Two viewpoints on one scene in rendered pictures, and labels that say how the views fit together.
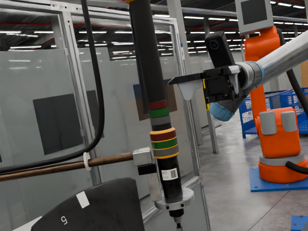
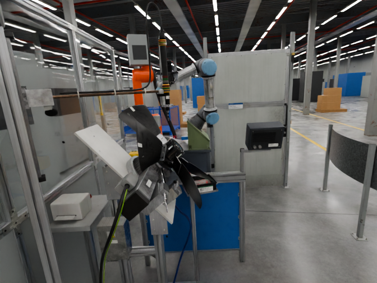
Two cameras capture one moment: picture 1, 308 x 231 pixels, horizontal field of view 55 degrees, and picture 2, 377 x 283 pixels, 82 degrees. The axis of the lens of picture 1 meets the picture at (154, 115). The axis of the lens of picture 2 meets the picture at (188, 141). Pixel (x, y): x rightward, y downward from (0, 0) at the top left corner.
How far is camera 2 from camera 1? 0.93 m
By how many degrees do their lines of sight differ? 37
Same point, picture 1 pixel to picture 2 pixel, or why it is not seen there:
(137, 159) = (160, 91)
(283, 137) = not seen: hidden behind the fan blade
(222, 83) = (170, 77)
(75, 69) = (77, 64)
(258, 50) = (141, 77)
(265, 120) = not seen: hidden behind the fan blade
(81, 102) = (81, 83)
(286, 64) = (182, 77)
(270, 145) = not seen: hidden behind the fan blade
